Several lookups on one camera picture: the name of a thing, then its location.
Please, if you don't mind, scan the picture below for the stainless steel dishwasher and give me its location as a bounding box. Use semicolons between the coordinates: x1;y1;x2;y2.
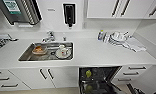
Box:
76;65;123;94

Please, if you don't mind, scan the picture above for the yellow plastic cup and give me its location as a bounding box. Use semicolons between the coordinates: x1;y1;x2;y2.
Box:
85;84;95;93

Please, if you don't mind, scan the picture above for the stack of white bowls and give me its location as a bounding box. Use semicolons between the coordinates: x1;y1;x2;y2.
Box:
108;30;132;45

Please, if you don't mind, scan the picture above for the white cup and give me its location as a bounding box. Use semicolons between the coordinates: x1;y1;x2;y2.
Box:
55;43;73;60

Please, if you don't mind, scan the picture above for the small sink soap pump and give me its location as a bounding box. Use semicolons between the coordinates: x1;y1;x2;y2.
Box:
61;35;68;42

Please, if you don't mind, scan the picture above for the dish soap bottle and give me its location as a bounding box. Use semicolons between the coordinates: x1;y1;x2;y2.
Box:
96;29;105;42

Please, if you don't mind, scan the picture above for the chrome faucet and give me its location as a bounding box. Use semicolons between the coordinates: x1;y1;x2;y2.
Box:
41;30;57;43

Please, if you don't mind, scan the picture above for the white two-door base cabinet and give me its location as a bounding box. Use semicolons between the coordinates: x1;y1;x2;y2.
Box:
8;66;80;90

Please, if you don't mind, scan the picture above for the black soap dispenser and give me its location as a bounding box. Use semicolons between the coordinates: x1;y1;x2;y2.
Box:
62;2;77;28

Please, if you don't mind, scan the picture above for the plate with orange food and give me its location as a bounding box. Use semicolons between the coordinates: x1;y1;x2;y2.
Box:
31;45;49;56

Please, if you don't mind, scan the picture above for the stainless steel sink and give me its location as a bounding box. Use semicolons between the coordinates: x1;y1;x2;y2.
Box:
16;40;75;63

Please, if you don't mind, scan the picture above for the white cloth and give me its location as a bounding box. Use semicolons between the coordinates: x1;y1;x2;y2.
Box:
121;36;149;54

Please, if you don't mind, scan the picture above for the steel paper towel dispenser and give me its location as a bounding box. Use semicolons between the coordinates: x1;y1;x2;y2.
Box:
0;0;42;27

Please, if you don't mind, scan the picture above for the white drawer unit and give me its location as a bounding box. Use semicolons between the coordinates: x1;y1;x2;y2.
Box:
0;68;32;93
113;64;152;87

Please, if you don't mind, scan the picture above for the metal base cabinet handle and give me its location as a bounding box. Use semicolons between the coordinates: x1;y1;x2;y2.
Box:
46;68;55;80
38;68;48;81

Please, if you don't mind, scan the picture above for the white wall cabinet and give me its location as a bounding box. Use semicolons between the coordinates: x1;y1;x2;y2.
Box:
85;0;156;20

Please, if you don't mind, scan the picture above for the small wall label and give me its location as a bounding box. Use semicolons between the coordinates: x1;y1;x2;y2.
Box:
46;7;56;12

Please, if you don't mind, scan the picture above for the dark wall cabinet handle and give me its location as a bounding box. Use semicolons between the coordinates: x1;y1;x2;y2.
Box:
148;0;156;18
110;0;122;18
120;0;131;18

